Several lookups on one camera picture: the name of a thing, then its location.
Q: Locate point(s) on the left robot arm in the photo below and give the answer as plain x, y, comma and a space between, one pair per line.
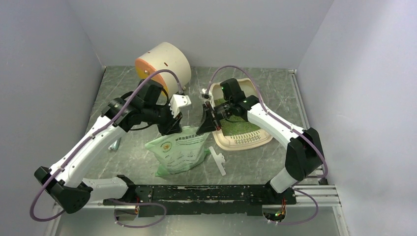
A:
66, 182

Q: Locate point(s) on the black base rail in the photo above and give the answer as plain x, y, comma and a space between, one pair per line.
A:
157, 200

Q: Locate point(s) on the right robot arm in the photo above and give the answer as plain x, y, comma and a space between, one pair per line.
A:
304, 152

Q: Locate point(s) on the light blue stapler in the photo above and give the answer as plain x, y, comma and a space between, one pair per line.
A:
115, 145

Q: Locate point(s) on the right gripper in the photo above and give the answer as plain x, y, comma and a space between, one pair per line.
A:
208, 123

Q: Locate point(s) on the green cat litter bag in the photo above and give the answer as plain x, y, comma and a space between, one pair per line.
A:
179, 152

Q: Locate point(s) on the green litter pellets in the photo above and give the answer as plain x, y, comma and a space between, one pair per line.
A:
234, 125

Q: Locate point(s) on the round beige drawer cabinet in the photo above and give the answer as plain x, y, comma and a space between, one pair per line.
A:
164, 56

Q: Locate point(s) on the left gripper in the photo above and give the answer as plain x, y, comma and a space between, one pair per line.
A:
172, 125

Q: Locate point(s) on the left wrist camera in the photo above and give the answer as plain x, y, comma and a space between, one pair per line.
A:
179, 103

